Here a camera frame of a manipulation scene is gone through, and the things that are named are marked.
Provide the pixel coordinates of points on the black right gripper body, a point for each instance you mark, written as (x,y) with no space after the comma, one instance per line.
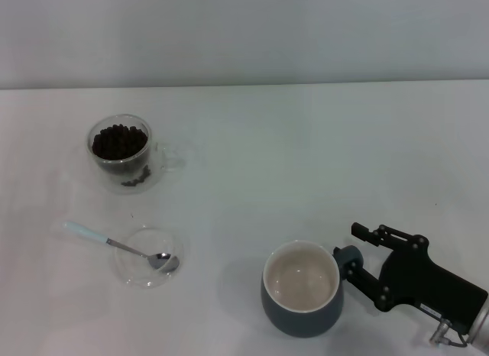
(420,279)

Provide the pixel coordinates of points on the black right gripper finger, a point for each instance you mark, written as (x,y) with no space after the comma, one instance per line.
(366,283)
(363,232)

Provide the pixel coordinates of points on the dark teal ceramic mug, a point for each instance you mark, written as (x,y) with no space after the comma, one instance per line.
(298,318)

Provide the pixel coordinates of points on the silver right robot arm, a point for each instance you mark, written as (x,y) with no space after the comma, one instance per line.
(482,325)

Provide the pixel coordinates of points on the dark coffee beans heap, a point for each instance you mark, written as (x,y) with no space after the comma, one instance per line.
(118,142)

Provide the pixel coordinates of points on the clear glass saucer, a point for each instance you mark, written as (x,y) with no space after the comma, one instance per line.
(133,274)

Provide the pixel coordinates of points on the double-wall glass cup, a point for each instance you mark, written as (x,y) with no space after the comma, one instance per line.
(111,178)

